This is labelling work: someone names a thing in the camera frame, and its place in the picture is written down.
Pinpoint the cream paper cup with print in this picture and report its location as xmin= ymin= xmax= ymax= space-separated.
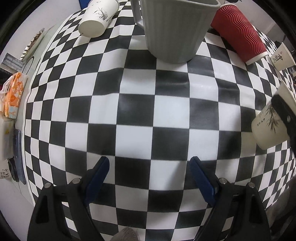
xmin=271 ymin=42 xmax=295 ymax=71

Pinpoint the white bamboo print paper cup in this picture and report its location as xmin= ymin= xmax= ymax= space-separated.
xmin=78 ymin=0 xmax=119 ymax=38

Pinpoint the black white checkered tablecloth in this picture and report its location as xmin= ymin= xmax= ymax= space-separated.
xmin=23 ymin=1 xmax=295 ymax=240

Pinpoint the grey ribbed mug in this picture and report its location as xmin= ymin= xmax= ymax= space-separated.
xmin=130 ymin=0 xmax=221 ymax=64

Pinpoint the plate of snacks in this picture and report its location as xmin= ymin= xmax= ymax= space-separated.
xmin=20 ymin=28 xmax=45 ymax=62

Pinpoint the blue smartphone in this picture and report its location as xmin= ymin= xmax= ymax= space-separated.
xmin=13 ymin=129 xmax=26 ymax=185

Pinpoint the orange snack packet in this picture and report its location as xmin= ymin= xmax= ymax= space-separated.
xmin=1 ymin=72 xmax=28 ymax=119

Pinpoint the red ripple paper cup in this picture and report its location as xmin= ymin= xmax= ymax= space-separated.
xmin=211 ymin=4 xmax=268 ymax=65

